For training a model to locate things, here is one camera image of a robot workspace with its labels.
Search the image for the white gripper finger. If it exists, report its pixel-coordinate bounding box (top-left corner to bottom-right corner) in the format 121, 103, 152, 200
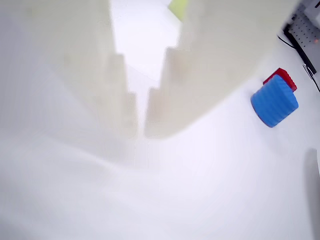
0, 0, 140, 162
143, 0, 302, 140

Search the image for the thin black cable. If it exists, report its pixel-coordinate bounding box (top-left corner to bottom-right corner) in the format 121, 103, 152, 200
276, 34, 320, 93

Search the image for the pale yellow foam block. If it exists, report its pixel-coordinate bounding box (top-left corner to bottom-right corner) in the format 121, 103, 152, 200
167, 0, 189, 23

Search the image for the red cube block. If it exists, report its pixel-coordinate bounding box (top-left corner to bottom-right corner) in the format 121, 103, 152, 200
262, 67, 298, 94

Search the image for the perforated metal board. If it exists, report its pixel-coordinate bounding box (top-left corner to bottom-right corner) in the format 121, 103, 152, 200
282, 4, 320, 75

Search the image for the blue cylinder block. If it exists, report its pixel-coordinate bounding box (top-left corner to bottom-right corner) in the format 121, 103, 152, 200
250, 74, 300, 128

